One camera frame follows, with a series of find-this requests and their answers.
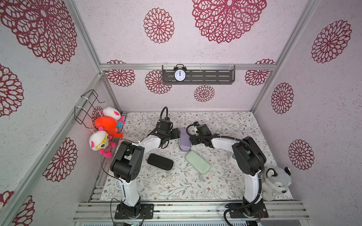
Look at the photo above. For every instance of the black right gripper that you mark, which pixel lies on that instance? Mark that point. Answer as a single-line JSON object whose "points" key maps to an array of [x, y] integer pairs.
{"points": [[193, 138]]}

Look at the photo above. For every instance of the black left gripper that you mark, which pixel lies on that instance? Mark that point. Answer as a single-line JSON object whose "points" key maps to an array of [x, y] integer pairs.
{"points": [[176, 134]]}

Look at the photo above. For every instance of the mint umbrella case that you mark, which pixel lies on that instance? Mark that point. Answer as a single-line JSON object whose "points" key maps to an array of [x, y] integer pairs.
{"points": [[195, 160]]}

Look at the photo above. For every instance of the black umbrella case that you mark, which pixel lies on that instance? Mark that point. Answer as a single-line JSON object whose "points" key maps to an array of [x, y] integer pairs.
{"points": [[160, 162]]}

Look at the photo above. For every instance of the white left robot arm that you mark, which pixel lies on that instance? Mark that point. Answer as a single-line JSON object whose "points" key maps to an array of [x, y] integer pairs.
{"points": [[126, 164]]}

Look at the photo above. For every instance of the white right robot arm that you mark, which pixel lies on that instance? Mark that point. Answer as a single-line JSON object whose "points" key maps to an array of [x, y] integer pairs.
{"points": [[246, 155]]}

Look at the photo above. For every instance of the orange plush whale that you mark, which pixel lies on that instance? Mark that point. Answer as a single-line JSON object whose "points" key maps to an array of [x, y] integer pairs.
{"points": [[108, 124]]}

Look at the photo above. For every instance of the white pink plush doll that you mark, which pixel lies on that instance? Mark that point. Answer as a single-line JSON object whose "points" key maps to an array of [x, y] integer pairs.
{"points": [[115, 114]]}

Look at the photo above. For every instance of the black alarm clock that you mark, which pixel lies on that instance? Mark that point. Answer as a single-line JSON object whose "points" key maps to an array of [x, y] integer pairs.
{"points": [[180, 72]]}

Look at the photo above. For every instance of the white plush with yellow glasses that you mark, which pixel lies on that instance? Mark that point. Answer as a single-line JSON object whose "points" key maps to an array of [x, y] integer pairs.
{"points": [[100, 141]]}

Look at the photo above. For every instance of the white round table clock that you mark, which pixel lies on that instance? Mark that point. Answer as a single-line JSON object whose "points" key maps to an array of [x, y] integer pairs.
{"points": [[119, 185]]}

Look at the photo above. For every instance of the grey husky plush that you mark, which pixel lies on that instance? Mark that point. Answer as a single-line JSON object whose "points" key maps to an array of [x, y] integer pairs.
{"points": [[275, 181]]}

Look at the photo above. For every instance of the grey wall shelf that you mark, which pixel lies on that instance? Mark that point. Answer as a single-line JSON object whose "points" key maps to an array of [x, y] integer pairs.
{"points": [[200, 77]]}

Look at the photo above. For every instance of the black wire wall rack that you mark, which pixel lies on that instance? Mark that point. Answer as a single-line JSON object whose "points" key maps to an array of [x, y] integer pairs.
{"points": [[82, 113]]}

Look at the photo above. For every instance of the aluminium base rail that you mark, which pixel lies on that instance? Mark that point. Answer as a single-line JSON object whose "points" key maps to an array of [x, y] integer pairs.
{"points": [[194, 211]]}

